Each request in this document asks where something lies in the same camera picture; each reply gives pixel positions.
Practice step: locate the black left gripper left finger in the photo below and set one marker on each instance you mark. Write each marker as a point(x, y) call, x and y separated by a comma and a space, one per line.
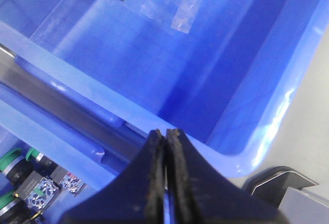
point(134, 196)

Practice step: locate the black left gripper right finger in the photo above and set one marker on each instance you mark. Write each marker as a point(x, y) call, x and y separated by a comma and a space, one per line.
point(200, 194)

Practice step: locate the dark metal centre divider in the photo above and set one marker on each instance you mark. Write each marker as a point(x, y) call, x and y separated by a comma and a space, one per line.
point(122, 142)

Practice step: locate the green push button upper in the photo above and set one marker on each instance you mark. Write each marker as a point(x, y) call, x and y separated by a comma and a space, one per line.
point(62, 177)

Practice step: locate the green push button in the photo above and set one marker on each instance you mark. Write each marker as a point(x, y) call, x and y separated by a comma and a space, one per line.
point(62, 177)
point(14, 210)

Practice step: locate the green push button lower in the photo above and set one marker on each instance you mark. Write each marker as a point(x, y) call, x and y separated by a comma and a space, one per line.
point(14, 210)

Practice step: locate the blue bin far left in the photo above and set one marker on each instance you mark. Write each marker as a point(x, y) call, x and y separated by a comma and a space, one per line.
point(224, 71)

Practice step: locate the large blue bin left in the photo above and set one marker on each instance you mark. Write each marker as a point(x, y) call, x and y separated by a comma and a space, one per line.
point(25, 125)

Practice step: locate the grey metal bracket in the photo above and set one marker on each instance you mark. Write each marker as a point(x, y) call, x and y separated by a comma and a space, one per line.
point(299, 198)

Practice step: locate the green push button switch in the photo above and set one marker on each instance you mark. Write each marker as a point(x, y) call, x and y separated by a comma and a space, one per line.
point(38, 191)

